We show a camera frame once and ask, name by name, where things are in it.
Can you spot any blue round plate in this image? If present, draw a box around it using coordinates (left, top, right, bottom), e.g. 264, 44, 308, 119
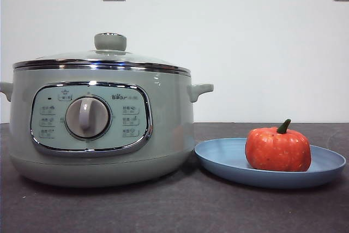
194, 137, 347, 189

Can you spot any pale green electric steamer pot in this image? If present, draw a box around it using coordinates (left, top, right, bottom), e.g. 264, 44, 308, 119
0, 63, 215, 188

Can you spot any glass lid with green knob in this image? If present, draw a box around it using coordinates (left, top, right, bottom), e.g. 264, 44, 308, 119
13, 32, 191, 71

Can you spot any orange toy pumpkin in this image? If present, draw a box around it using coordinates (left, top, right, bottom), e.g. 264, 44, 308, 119
244, 118, 312, 172

